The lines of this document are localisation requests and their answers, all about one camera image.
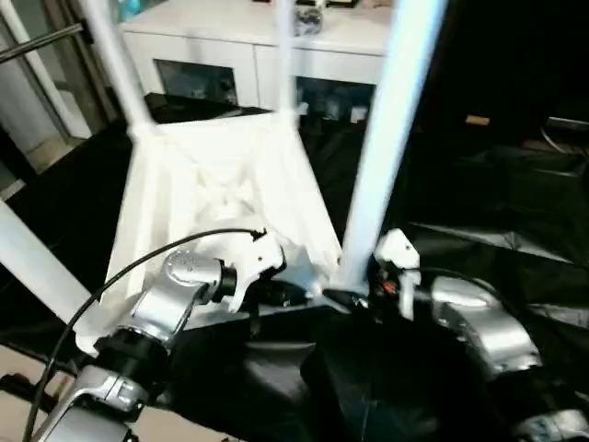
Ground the grey metal rod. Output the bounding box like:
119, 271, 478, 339
0, 25, 88, 64

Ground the white upright pipe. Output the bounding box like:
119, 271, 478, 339
0, 0, 93, 139

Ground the black folding table frame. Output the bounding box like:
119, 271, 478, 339
0, 367, 56, 406

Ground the black backdrop cloth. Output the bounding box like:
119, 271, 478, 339
395, 0, 589, 153

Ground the white cabinet with glass doors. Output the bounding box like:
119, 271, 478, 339
120, 0, 392, 123

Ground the grey curtain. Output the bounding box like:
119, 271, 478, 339
59, 0, 139, 125

